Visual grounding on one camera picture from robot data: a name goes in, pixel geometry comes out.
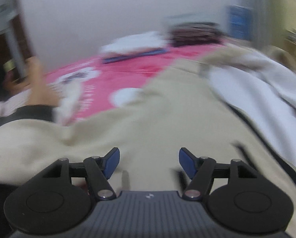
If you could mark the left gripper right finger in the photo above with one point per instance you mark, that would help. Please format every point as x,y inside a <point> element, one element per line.
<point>200,171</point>

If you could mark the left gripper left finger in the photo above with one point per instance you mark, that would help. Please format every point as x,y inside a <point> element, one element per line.
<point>98,171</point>

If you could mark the beige zip hoodie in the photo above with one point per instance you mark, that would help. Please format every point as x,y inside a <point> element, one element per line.
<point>44,193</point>

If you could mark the pink floral blanket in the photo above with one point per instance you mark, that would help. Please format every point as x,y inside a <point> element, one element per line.
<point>107,86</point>

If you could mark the folded purple cloth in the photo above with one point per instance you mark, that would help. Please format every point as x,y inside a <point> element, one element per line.
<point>128,57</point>

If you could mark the folded grey brown blankets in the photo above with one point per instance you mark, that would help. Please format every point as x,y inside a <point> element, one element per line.
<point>195,33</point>

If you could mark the folded white towel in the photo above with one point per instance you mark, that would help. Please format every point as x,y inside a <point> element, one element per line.
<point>134,44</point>

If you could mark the blue water jug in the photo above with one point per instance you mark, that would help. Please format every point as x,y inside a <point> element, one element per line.
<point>240,22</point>

